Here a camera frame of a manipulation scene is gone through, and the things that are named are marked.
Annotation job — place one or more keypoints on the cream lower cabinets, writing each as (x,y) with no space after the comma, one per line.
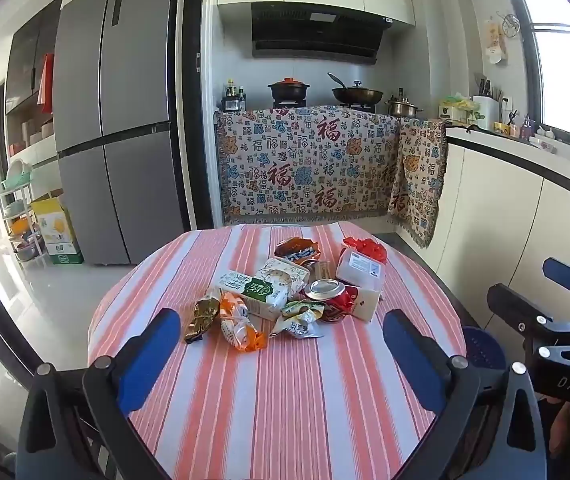
(490,210)

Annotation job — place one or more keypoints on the dark glass cabinet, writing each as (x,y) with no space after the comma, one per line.
(25,60)

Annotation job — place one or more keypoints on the red hanging bag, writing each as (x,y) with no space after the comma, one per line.
(46,82)

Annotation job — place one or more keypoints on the green yellow bag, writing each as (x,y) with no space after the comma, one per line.
(457,107)

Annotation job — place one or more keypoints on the orange white snack wrapper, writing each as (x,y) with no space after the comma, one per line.
(240,327)

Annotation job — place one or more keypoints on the steel pot with lid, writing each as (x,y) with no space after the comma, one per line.
(403,107)

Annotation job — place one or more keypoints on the yellow cardboard box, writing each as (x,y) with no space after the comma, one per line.
(55,230)

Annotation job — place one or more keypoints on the large printed cloth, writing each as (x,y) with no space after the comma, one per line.
(290,160)

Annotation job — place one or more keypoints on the condiment bottle rack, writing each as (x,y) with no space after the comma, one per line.
(232,100)

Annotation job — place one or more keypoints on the crushed red can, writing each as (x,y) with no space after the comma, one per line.
(325,290)

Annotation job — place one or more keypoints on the red plastic wrapper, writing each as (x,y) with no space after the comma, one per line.
(365,247)

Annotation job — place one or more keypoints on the floral paper box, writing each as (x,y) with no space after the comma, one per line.
(285,272)

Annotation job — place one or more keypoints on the storage rack with basins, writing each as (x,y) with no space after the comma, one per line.
(20,210)

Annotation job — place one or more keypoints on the black range hood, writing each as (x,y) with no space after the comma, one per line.
(315,35)

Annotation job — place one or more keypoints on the small printed cloth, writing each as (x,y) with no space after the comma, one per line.
(417,175)

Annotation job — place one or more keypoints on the grey refrigerator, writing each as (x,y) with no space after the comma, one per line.
(115,110)

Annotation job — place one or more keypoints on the brown gold snack wrapper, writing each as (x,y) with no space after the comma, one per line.
(202,317)

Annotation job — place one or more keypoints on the blue plastic wastebasket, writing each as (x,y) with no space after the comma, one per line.
(482,350)

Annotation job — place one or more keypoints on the yellow wall hanging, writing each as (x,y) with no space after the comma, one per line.
(495,42)

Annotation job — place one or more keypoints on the green white snack wrapper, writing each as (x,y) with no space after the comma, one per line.
(297,322)

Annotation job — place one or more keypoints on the green white milk carton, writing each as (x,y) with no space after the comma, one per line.
(257,292)

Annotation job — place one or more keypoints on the orange snack bag blue label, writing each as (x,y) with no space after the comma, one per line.
(297,250)

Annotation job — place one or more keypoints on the pink striped tablecloth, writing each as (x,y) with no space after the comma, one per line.
(290,400)

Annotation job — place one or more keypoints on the dark wok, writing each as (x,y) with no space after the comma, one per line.
(357,95)

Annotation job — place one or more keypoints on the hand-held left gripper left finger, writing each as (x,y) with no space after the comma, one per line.
(150,360)

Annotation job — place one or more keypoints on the black clay pot orange lid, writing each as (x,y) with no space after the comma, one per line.
(286,91)

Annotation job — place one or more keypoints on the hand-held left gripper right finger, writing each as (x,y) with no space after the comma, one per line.
(410,360)

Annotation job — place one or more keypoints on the white knife block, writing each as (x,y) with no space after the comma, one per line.
(485,110)

